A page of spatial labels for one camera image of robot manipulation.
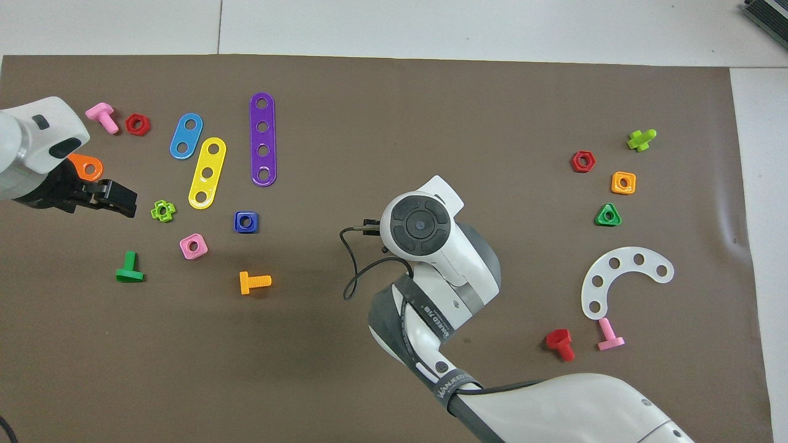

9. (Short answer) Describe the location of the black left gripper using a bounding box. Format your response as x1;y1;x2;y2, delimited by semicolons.
12;161;137;218

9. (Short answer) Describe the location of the orange heart-shaped plate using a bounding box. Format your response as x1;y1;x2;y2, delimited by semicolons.
66;153;105;183

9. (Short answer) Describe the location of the dark green plastic bolt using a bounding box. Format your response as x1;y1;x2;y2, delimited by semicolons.
115;250;145;284

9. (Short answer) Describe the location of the pink square plastic nut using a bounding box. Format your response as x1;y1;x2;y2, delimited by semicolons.
179;233;209;260

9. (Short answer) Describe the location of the pink plastic bolt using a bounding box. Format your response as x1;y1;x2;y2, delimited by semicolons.
597;317;625;351
84;102;120;135

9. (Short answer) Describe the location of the blue two-hole plate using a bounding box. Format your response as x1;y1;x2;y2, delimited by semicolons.
169;113;204;161

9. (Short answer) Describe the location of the yellow three-hole plate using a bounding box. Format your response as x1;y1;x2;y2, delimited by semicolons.
188;137;227;210

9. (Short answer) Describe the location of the orange plastic bolt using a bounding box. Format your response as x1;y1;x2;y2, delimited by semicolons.
239;271;273;295

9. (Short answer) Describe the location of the purple four-hole plate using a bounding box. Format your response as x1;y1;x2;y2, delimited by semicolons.
249;92;278;187

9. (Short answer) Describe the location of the brown table mat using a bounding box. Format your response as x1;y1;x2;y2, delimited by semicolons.
0;54;773;443

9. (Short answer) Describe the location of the red plastic bolt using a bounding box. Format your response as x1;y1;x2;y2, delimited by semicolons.
545;329;576;362

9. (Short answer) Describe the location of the green triangular plastic nut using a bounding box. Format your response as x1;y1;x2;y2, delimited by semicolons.
595;202;623;227

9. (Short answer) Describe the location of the white curved perforated plate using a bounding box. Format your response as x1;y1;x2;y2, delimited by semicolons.
581;247;675;321

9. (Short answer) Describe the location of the lime green plastic bolt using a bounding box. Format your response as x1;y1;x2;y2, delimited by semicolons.
627;129;657;153

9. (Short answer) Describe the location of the dark grey ribbed device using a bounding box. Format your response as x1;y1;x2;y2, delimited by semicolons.
742;0;788;34

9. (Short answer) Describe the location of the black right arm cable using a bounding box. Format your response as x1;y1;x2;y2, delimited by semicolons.
340;218;414;301

